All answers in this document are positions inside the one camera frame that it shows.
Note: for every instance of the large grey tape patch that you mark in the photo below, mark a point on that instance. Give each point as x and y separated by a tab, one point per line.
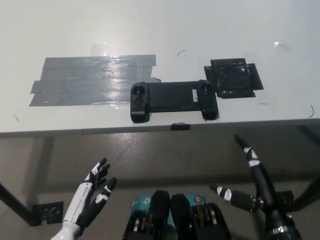
82	82

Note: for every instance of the black table leg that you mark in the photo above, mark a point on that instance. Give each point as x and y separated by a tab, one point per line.
15	202
308	192

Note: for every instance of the black game controller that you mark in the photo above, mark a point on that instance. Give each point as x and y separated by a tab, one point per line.
172	97

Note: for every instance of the black and teal robot body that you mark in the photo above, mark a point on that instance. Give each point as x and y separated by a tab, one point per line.
180	220

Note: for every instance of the white and black left hand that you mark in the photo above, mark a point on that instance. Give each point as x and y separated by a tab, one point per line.
80	200

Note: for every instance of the black and white right hand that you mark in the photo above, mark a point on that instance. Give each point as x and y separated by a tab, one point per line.
262	180

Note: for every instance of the black square tape patch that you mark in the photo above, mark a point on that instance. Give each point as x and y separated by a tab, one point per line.
232	78

